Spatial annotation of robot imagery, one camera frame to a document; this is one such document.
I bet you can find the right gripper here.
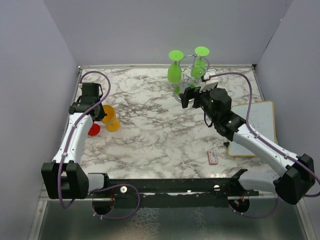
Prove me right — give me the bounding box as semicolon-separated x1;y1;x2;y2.
180;84;218;123

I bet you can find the red wine glass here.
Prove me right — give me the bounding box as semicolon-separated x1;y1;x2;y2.
88;123;101;137

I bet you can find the orange wine glass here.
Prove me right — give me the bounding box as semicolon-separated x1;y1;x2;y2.
101;104;120;132

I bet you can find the green wine glass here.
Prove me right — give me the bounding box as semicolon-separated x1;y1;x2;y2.
167;50;184;84
191;46;210;79

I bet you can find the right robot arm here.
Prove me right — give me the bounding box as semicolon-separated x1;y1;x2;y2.
179;87;315;205

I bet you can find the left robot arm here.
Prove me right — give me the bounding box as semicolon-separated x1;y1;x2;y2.
41;83;111;200

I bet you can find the chrome wine glass rack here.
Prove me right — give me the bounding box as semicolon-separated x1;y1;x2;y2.
173;54;210;103

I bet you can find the red white eraser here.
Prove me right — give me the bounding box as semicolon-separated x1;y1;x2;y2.
207;150;218;165

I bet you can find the small whiteboard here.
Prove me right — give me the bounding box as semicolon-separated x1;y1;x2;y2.
228;101;277;157

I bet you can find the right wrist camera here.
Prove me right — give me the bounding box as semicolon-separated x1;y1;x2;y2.
199;72;219;93

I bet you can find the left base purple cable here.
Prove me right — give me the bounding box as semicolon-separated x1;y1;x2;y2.
91;184;142;221

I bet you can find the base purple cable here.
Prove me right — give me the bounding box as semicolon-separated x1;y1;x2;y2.
232;194;280;218
91;184;142;221

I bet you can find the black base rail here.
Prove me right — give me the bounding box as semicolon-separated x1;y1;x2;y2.
89;169;259;209

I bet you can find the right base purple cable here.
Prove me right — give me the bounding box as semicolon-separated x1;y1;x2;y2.
232;194;280;218

